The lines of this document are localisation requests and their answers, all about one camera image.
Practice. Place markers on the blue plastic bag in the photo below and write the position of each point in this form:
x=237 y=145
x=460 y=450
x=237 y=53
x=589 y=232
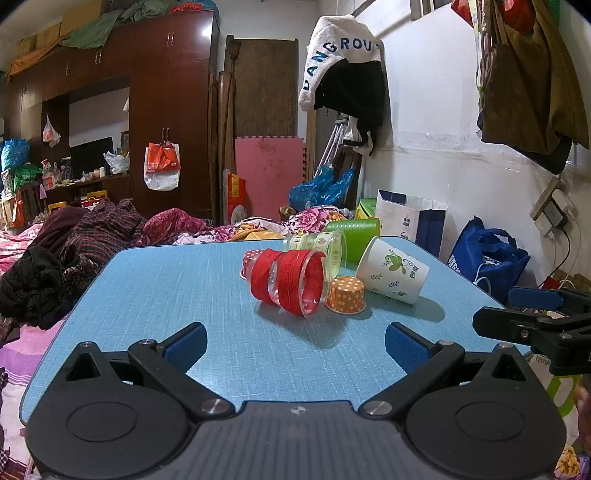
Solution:
x=323 y=187

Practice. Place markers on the dark clothes pile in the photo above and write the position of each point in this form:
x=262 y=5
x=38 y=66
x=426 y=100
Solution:
x=69 y=249

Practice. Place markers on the pink foam mat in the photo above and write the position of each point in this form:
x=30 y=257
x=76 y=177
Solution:
x=268 y=175

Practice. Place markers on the red yellow printed bag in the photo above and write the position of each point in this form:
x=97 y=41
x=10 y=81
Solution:
x=235 y=198

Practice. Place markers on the green bin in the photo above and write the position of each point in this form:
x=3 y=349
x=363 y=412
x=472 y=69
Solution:
x=367 y=208

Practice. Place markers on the white paper shopping bag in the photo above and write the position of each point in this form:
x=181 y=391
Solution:
x=406 y=217

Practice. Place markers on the black monitor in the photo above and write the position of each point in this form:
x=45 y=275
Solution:
x=90 y=157

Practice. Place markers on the olive hanging jacket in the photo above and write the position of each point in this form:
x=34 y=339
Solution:
x=526 y=92

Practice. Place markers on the white paper cup green print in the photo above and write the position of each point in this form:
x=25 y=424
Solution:
x=392 y=272

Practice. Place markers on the orange white plastic bag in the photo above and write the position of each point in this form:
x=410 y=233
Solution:
x=161 y=164

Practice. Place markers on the green white plastic bag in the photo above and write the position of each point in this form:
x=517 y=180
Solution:
x=561 y=392

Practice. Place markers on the green cloth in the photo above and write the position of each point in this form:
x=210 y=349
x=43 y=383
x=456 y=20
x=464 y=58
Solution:
x=106 y=27

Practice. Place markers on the floral blanket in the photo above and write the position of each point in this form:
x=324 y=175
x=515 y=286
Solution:
x=304 y=219

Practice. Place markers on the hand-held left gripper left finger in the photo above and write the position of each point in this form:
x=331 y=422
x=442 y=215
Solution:
x=187 y=345

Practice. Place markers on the red polka dot paper cup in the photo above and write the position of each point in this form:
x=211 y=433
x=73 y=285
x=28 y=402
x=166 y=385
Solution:
x=248 y=265

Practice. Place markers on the wall power strip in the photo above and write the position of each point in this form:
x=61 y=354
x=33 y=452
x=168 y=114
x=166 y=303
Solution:
x=554 y=210

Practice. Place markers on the orange polka dot paper cup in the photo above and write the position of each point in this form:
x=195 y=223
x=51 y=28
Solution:
x=346 y=295

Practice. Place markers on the blue tote bag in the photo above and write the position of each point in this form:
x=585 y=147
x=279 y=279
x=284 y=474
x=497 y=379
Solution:
x=489 y=263

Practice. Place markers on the cardboard boxes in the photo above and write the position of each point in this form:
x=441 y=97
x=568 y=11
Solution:
x=51 y=27

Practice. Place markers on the metal folding frame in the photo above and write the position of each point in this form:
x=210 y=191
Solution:
x=334 y=143

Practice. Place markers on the green plastic cup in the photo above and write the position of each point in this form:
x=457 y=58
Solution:
x=358 y=237

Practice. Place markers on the red clear plastic cup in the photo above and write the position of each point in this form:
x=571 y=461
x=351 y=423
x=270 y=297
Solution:
x=291 y=281

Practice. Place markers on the clear cup green label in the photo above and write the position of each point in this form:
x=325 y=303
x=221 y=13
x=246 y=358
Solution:
x=318 y=244

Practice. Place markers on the brown wooden board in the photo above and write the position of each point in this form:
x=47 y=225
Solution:
x=268 y=87

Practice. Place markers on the white lettered hoodie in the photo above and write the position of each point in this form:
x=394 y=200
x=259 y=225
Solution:
x=332 y=41

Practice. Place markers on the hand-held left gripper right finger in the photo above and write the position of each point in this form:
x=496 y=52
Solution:
x=406 y=347

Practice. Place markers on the small white plastic bag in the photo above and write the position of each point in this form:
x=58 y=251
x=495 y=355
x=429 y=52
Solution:
x=50 y=133

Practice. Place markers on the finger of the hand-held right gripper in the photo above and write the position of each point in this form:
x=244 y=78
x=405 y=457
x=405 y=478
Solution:
x=535 y=297
x=512 y=325

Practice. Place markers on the black hanging garment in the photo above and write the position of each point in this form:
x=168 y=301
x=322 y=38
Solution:
x=358 y=92

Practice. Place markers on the brown wooden wardrobe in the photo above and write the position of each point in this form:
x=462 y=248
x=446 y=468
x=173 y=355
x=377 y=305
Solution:
x=175 y=92

